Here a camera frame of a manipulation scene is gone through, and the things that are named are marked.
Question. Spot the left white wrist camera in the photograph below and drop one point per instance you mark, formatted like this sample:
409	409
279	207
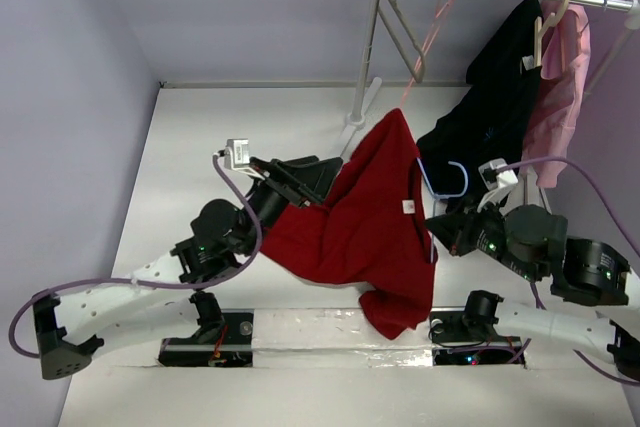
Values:
237	154

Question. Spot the white garment label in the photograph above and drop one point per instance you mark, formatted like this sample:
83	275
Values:
408	206

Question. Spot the pink wire hanger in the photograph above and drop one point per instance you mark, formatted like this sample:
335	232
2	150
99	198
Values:
441	12

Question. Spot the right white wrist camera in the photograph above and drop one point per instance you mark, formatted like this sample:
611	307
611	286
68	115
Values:
499	181

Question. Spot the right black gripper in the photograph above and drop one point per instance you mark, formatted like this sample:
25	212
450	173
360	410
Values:
460	232

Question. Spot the pink shirt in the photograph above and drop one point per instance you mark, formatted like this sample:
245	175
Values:
565	63

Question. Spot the black t shirt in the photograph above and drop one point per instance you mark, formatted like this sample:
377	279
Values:
491	120

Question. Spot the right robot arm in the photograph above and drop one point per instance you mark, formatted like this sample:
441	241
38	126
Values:
535	245

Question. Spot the red t shirt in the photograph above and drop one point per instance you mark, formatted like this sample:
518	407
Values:
361	235

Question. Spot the grey plastic hanger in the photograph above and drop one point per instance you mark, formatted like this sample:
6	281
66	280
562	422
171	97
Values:
376	13

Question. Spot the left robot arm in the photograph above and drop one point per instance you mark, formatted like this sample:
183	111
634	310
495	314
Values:
76	323

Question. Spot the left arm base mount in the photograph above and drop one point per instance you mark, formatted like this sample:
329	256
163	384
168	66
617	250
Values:
230	348

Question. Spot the wooden hanger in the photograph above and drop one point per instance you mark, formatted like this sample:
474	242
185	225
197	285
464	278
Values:
542	25

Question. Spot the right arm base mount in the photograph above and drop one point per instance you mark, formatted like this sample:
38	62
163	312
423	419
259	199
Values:
466	336

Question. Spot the blue wire hanger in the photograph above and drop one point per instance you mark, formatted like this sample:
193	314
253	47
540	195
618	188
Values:
444	180

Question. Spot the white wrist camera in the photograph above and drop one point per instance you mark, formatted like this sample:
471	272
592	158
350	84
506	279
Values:
499	181
237	154

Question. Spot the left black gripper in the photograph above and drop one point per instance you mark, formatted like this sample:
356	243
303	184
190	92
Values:
300	182

